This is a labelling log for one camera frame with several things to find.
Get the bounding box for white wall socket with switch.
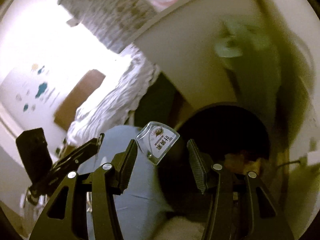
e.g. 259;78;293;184
305;148;320;167

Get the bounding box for clear plastic blister package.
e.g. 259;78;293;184
136;121;180;166

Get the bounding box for brown wooden board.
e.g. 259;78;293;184
53;69;107;131

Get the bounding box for black round trash bin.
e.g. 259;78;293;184
157;105;272;219

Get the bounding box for blue wall stickers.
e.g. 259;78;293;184
15;64;58;113

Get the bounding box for orange wrapper in bin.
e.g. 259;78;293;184
224;150;264;176

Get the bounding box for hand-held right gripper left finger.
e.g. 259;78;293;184
29;139;139;240

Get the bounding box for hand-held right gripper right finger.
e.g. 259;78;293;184
187;139;296;240

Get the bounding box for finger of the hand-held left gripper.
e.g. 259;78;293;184
29;132;105;197

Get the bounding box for patterned curtain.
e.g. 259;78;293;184
57;0;164;53

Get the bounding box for white crumpled bedding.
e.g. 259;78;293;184
67;44;161;147

